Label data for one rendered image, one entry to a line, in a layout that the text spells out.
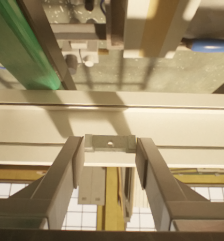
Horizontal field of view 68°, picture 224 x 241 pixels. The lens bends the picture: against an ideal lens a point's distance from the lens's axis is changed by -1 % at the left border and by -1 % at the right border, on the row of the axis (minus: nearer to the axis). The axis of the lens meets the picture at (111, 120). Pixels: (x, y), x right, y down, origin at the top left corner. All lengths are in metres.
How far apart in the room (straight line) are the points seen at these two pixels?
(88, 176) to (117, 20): 6.18
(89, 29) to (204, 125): 0.41
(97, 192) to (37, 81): 6.33
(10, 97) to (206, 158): 0.21
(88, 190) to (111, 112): 6.32
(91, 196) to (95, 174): 0.75
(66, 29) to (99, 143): 0.43
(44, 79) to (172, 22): 0.25
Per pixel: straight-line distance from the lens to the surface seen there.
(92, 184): 6.46
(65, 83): 0.20
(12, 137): 0.20
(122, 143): 0.16
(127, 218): 3.28
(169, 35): 0.37
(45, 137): 0.19
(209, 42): 0.48
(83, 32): 0.54
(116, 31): 0.48
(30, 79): 0.17
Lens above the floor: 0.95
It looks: 18 degrees down
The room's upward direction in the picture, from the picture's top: 179 degrees counter-clockwise
